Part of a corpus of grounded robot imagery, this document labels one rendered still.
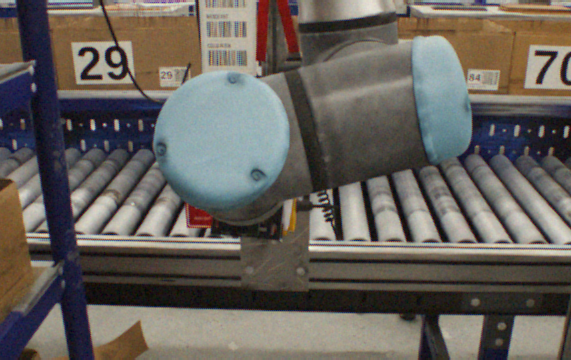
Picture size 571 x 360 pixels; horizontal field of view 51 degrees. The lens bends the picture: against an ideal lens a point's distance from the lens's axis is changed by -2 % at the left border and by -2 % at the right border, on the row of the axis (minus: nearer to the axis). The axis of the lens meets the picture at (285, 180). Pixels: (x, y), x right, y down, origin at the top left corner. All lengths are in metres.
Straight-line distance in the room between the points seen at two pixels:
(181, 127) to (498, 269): 0.81
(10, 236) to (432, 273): 0.74
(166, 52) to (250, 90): 1.21
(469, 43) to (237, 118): 1.25
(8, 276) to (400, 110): 0.37
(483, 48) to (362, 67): 1.20
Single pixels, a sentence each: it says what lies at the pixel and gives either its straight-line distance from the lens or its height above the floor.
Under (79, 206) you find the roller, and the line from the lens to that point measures 1.31.
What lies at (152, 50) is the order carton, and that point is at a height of 0.99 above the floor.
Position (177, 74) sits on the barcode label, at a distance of 1.60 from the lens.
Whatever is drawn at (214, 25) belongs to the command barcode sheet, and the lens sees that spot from 0.95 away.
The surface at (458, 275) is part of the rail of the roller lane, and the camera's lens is 1.11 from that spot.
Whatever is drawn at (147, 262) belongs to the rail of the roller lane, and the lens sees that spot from 1.11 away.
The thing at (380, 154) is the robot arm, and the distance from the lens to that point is 0.41.
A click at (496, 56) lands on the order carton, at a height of 0.99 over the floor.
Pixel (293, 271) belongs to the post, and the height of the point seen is 0.70.
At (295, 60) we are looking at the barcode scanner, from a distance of 0.90.
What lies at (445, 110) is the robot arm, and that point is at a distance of 0.41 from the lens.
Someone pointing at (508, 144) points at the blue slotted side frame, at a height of 0.77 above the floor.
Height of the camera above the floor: 1.23
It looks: 21 degrees down
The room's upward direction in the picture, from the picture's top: straight up
